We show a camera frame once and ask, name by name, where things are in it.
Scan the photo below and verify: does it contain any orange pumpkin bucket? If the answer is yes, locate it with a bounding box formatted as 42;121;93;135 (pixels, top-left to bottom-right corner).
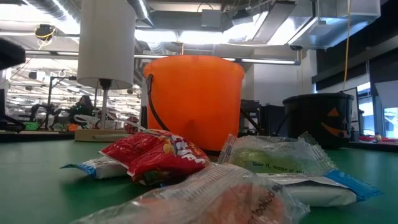
142;55;246;154

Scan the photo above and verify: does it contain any clear orange candy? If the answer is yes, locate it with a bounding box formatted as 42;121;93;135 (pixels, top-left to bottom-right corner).
70;162;312;224

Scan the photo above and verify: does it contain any clear green candy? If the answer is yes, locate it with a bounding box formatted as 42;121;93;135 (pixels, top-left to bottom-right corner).
216;131;339;175

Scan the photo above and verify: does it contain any red candy packet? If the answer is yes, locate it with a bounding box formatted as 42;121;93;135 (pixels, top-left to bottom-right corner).
98;128;211;187

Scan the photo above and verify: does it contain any white blue candy bar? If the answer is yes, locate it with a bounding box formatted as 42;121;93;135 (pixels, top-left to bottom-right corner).
257;169;384;208
60;156;129;180

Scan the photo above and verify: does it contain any black equipment cabinet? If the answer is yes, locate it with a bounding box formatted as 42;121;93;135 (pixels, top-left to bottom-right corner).
239;98;286;138

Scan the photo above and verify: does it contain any fluorescent light tube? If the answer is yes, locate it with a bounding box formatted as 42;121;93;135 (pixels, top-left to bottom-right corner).
217;57;301;66

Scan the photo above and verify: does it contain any gray ceiling box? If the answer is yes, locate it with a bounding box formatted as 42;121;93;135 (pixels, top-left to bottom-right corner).
201;8;223;29

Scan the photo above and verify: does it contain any white shade table lamp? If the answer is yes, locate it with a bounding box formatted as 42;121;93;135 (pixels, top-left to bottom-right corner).
74;0;137;143

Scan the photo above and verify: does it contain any black pumpkin bucket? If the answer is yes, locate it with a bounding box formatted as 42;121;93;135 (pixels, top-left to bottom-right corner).
281;92;355;150

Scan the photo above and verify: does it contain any person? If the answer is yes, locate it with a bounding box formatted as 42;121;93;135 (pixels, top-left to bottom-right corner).
68;95;96;118

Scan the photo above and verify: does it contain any black equipment stand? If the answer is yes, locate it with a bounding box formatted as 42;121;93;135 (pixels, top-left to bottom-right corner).
43;75;78;130

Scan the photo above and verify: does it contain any green table mat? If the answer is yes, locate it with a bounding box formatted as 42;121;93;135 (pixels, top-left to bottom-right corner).
0;138;398;224

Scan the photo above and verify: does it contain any silver ventilation duct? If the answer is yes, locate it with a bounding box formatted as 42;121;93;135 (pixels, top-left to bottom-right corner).
287;0;382;50

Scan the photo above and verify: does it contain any black yellow cable reel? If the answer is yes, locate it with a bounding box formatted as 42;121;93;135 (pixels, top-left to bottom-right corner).
34;23;57;42

